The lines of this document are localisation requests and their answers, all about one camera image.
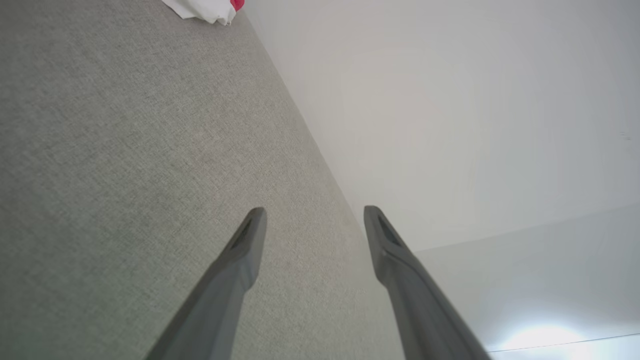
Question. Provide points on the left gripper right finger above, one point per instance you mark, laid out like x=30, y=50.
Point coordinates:
x=425, y=320

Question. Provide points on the red white Bulls jersey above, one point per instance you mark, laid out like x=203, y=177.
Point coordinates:
x=205, y=9

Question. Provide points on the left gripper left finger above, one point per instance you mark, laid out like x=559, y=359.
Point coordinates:
x=225, y=300

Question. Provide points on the grey fabric sofa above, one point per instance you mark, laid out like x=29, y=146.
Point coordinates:
x=125, y=175

